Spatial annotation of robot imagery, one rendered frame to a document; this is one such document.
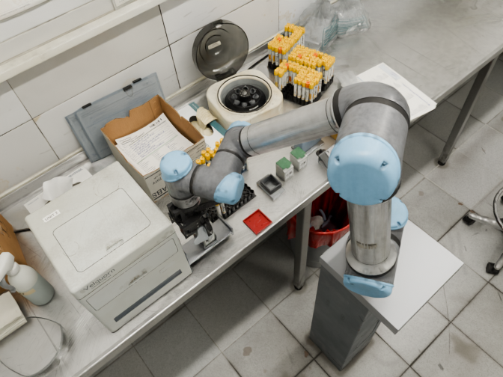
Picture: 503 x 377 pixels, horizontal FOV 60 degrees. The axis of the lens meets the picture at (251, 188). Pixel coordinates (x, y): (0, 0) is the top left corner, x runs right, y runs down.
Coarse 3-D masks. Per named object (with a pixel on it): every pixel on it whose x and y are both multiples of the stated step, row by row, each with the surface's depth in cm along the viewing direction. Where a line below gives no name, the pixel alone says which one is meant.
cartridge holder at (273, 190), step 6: (270, 174) 147; (258, 180) 148; (264, 180) 146; (270, 180) 148; (276, 180) 146; (264, 186) 145; (270, 186) 147; (276, 186) 144; (270, 192) 143; (276, 192) 145; (282, 192) 145
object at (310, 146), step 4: (316, 140) 155; (320, 140) 157; (296, 144) 153; (300, 144) 151; (304, 144) 150; (308, 144) 153; (312, 144) 155; (316, 144) 156; (320, 144) 156; (292, 148) 157; (304, 148) 152; (308, 148) 155; (312, 148) 156; (316, 148) 155; (308, 152) 155; (312, 152) 155
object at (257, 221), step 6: (258, 210) 143; (252, 216) 142; (258, 216) 142; (264, 216) 141; (246, 222) 140; (252, 222) 140; (258, 222) 140; (264, 222) 140; (270, 222) 139; (252, 228) 139; (258, 228) 139; (264, 228) 139
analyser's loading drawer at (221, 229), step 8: (216, 224) 136; (224, 224) 136; (216, 232) 135; (224, 232) 135; (232, 232) 135; (192, 240) 134; (216, 240) 132; (184, 248) 132; (192, 248) 132; (200, 248) 132; (208, 248) 132; (192, 256) 130; (200, 256) 130
